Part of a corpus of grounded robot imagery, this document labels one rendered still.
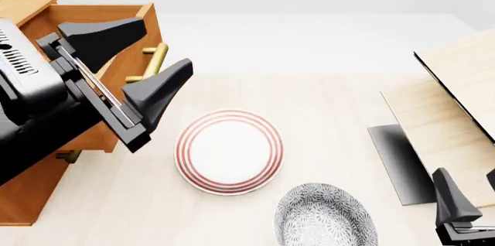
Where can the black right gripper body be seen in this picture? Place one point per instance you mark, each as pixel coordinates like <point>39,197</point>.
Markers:
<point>464,237</point>

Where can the wooden cabinet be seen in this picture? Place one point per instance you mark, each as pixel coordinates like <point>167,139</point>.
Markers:
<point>23,196</point>

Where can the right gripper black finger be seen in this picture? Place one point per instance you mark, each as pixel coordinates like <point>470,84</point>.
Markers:
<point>450,202</point>
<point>492,179</point>

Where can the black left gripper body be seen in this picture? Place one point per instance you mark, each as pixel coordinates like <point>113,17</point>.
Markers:
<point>116,121</point>

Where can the pale wood and black box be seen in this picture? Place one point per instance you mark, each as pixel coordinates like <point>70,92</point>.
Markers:
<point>433,118</point>

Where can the white plate with red rings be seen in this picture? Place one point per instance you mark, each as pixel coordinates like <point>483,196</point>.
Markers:
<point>229,151</point>

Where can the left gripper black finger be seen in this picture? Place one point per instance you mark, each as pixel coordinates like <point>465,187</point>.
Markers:
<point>158,92</point>
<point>100,37</point>

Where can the black and white patterned bowl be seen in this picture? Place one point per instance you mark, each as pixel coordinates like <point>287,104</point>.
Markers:
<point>325,217</point>

